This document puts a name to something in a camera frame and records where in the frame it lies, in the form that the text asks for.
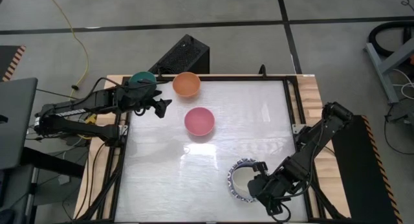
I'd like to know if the teal bowl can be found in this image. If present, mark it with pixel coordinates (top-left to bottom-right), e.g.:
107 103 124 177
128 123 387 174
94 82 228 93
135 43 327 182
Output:
128 71 158 89

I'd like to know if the grey metal stand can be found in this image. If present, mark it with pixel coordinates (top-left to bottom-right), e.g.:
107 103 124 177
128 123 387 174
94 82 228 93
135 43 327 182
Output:
364 36 414 104

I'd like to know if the pink bowl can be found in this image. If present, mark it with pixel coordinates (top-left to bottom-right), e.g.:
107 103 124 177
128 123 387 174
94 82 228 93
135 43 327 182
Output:
184 107 216 137

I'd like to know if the white bowl blue patterned rim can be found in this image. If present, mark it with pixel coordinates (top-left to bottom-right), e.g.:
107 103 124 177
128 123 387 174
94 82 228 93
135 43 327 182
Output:
227 157 270 204

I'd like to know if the black table frame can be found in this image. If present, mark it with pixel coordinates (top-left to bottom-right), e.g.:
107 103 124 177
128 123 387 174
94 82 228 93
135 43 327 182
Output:
96 74 324 224

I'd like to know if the black mat hazard-striped edge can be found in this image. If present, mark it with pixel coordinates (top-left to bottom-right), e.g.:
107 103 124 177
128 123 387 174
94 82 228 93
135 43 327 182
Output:
332 115 404 224
0 45 27 82

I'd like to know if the black perforated box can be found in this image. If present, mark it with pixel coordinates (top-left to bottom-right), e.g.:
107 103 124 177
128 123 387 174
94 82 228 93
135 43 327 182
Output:
147 34 210 76

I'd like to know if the dark grey laptop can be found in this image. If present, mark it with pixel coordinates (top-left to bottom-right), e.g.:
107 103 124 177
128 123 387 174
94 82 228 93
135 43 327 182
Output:
0 77 39 171

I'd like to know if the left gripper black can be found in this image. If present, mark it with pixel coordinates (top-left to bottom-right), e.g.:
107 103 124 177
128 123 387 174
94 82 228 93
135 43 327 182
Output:
115 82 173 119

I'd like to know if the light orange bowl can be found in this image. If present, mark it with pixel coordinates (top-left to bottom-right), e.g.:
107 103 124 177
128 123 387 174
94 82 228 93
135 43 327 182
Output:
171 71 201 98

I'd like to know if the plain cream white bowl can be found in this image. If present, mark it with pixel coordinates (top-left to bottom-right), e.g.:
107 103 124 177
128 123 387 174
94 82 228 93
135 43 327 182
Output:
232 165 261 196

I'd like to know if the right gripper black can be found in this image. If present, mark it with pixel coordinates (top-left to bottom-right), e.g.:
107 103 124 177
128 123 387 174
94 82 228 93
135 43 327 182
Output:
247 161 294 206

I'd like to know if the black vacuum hose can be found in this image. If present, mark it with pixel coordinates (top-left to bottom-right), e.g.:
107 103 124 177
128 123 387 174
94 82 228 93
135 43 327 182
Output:
367 21 414 58

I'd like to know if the yellow cable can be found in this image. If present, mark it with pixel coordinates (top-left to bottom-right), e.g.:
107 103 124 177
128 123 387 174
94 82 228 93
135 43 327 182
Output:
45 0 90 89

